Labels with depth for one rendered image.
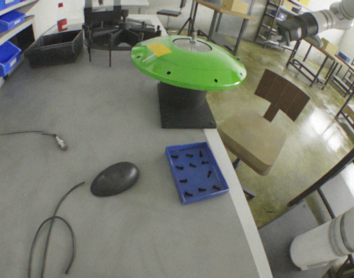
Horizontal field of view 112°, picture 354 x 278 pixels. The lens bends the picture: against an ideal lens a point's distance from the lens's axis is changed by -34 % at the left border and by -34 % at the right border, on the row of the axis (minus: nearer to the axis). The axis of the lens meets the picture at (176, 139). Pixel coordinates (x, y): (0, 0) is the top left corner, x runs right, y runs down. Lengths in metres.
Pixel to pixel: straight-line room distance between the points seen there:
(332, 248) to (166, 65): 0.51
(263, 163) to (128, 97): 0.69
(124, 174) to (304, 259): 0.44
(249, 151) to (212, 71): 0.60
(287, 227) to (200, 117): 0.39
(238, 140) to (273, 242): 0.60
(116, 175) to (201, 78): 0.25
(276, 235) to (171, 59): 0.49
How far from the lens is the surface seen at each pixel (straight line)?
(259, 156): 0.94
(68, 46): 0.81
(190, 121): 0.48
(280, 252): 0.50
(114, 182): 0.34
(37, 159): 0.47
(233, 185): 0.41
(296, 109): 1.19
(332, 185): 1.92
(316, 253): 0.45
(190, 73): 0.37
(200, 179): 0.38
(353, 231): 0.39
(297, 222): 0.56
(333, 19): 0.69
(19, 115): 0.64
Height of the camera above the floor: 1.24
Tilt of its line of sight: 48 degrees down
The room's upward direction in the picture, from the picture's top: 13 degrees clockwise
